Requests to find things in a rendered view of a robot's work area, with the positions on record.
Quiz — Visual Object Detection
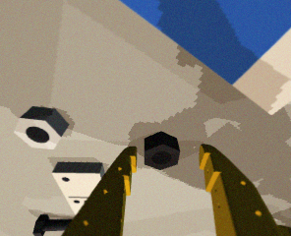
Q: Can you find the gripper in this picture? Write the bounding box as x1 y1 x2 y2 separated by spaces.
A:
61 144 283 236

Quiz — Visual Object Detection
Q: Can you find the black bolt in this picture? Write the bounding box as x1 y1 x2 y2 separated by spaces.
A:
32 214 72 236

